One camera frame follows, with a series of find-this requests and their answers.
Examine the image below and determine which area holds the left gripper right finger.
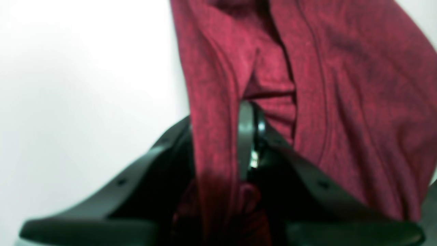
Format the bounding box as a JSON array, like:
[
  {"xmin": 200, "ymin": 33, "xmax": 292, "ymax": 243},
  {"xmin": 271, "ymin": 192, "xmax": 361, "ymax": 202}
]
[{"xmin": 238, "ymin": 101, "xmax": 425, "ymax": 246}]

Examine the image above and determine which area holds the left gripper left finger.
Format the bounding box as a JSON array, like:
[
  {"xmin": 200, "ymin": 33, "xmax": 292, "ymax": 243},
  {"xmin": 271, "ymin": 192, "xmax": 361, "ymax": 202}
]
[{"xmin": 20, "ymin": 117, "xmax": 194, "ymax": 246}]

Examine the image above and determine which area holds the dark red t-shirt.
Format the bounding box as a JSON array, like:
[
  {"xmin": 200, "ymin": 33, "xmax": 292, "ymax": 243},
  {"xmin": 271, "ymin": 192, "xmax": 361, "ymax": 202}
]
[{"xmin": 170, "ymin": 0, "xmax": 436, "ymax": 246}]

